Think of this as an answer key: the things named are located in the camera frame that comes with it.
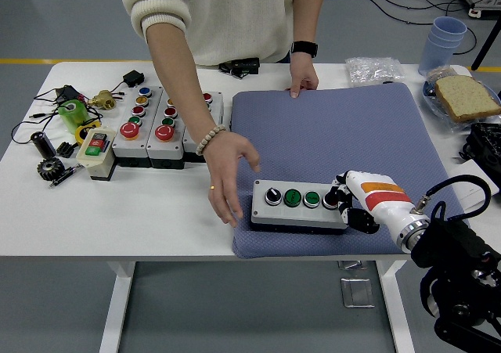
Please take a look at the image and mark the grey five-button emergency-stop box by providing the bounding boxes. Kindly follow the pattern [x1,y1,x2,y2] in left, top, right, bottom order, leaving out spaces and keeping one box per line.
[112,85,164,169]
[146,88,186,170]

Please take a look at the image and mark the green translucent roll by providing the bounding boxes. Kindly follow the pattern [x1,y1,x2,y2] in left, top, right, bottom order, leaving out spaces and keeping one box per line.
[58,98,92,134]

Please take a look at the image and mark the black cylinder capacitor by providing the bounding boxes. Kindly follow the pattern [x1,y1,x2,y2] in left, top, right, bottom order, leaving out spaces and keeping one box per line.
[31,130,58,158]

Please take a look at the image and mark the black cord with plug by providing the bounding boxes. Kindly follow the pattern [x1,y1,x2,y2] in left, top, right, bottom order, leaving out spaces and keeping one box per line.
[10,110,67,146]

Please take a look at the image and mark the open metal floor socket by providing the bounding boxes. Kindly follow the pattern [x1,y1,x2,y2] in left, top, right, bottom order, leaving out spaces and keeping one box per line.
[338,259,369,271]

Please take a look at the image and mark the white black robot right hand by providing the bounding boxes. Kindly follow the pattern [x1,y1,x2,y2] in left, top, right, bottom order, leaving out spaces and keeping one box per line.
[324,169,416,236]

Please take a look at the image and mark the black red wired module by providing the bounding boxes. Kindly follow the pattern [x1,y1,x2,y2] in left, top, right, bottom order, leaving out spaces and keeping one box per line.
[53,85,88,106]

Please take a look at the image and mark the person's right hand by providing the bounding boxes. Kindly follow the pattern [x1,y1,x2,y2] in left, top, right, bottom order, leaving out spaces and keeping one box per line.
[203,131,262,228]

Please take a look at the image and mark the white table leg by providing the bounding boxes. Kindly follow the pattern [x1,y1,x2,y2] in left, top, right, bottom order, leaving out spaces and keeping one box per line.
[375,259,416,353]
[98,261,137,353]

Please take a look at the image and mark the pale blue plastic cup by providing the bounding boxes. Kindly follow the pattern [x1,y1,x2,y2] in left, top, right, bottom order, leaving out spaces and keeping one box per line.
[417,38,463,76]
[431,15,469,41]
[428,31,465,49]

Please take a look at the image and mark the black pen tool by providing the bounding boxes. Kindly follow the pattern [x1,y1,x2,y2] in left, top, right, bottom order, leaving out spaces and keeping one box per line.
[49,164,84,189]

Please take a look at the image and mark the metal floor plate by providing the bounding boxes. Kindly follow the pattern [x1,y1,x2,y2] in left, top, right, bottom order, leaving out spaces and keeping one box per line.
[340,277,376,309]

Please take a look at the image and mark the cream red-green switch box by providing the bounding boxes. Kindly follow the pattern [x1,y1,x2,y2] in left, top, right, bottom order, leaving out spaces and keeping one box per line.
[75,127,118,182]

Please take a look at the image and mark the person's left hand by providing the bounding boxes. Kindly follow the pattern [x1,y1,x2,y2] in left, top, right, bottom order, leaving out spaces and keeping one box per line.
[288,53,320,99]

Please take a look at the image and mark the yellow tape roll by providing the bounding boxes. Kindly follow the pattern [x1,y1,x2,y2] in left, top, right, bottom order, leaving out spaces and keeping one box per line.
[74,122,102,147]

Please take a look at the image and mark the clear bubble plastic bag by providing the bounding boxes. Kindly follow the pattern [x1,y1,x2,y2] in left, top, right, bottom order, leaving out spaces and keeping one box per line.
[344,56,406,88]

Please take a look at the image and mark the bread slice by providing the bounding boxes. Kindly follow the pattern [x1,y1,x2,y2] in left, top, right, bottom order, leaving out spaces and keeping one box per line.
[434,74,501,121]

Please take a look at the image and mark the black servo with wires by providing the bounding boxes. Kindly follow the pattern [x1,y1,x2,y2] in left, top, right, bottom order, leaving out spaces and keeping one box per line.
[106,69,146,95]

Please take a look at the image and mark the black metal gear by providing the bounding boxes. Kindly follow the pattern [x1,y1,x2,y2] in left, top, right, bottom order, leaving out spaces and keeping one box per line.
[37,157,67,182]

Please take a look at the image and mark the blue-grey quilted mat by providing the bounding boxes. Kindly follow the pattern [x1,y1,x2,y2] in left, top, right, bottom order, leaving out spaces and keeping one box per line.
[230,82,470,260]

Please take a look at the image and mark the clear plastic bread bag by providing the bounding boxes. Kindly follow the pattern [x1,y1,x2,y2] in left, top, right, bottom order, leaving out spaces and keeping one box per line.
[421,66,501,133]

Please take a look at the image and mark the black finned heat sink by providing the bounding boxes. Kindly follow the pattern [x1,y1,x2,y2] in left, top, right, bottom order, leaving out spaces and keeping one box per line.
[56,140,81,159]

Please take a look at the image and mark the brass valve fitting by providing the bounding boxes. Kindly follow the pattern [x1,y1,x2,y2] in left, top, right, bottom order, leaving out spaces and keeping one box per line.
[86,89,118,111]

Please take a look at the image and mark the grey four-button control box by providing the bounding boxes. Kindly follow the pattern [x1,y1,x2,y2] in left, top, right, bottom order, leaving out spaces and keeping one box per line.
[182,90,225,163]
[249,178,350,235]

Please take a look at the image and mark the beige bead bracelet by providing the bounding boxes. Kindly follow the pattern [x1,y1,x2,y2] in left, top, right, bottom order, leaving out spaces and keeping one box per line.
[194,124,228,157]

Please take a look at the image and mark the black wrist watch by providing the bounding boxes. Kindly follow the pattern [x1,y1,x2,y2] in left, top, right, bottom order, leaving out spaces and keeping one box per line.
[290,40,319,59]

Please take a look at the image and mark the black digital meter with cable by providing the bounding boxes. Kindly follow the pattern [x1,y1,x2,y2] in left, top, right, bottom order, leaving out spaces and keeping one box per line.
[218,57,261,81]

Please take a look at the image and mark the white paper card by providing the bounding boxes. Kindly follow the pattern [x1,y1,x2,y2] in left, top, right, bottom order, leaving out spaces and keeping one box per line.
[456,160,501,209]

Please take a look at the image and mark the person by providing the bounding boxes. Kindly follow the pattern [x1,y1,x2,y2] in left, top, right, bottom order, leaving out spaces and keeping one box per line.
[121,0,328,67]

